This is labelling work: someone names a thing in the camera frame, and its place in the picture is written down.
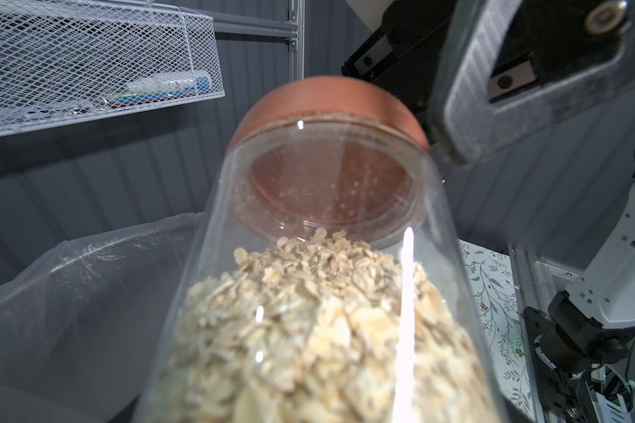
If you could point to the white wire wall basket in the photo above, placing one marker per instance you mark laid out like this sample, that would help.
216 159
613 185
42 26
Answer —
59 59

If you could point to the oatmeal jar orange lid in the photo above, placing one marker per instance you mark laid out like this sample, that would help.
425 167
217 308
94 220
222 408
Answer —
325 283

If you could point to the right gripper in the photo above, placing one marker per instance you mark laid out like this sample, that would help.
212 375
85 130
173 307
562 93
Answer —
508 69

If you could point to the clear plastic bin liner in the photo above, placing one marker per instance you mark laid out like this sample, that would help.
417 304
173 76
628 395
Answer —
80 326

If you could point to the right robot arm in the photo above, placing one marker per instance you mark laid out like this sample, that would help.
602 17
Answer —
589 324

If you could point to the pens in white basket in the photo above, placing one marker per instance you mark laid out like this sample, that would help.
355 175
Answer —
159 87

